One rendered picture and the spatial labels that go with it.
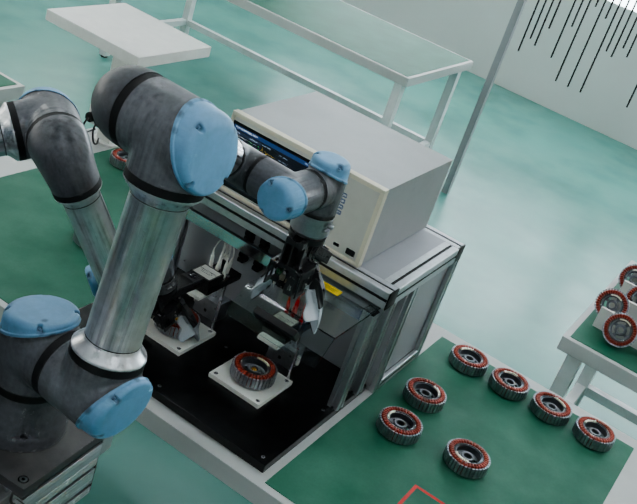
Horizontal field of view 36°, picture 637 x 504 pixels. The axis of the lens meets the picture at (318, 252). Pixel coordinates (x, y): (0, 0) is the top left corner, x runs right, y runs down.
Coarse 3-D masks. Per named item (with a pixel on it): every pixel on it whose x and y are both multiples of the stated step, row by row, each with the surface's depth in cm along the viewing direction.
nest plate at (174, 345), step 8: (152, 320) 243; (152, 328) 240; (200, 328) 246; (208, 328) 247; (152, 336) 238; (160, 336) 238; (168, 336) 239; (200, 336) 243; (208, 336) 244; (168, 344) 236; (176, 344) 237; (184, 344) 238; (192, 344) 239; (176, 352) 235; (184, 352) 237
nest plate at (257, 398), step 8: (216, 368) 233; (224, 368) 234; (216, 376) 230; (224, 376) 231; (280, 376) 238; (224, 384) 230; (232, 384) 230; (280, 384) 235; (288, 384) 236; (240, 392) 228; (248, 392) 229; (256, 392) 230; (264, 392) 231; (272, 392) 232; (280, 392) 234; (248, 400) 227; (256, 400) 227; (264, 400) 228
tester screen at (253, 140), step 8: (240, 128) 233; (240, 136) 233; (248, 136) 232; (256, 136) 231; (248, 144) 233; (256, 144) 232; (264, 144) 231; (272, 144) 229; (264, 152) 231; (272, 152) 230; (280, 152) 229; (288, 152) 228; (280, 160) 229; (288, 160) 228; (296, 160) 227; (296, 168) 228; (304, 168) 227; (232, 184) 238; (256, 200) 236
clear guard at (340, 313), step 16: (272, 288) 217; (240, 304) 213; (256, 304) 213; (272, 304) 212; (288, 304) 213; (304, 304) 215; (336, 304) 219; (352, 304) 221; (368, 304) 223; (240, 320) 212; (256, 320) 211; (288, 320) 210; (320, 320) 211; (336, 320) 213; (352, 320) 215; (272, 336) 209; (288, 336) 208; (304, 336) 208; (320, 336) 207; (336, 336) 207; (288, 352) 207; (304, 352) 206; (320, 352) 206
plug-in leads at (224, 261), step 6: (228, 246) 250; (222, 252) 245; (228, 252) 250; (234, 252) 247; (210, 258) 248; (222, 258) 249; (228, 258) 245; (210, 264) 248; (222, 264) 252; (228, 264) 248; (228, 270) 249
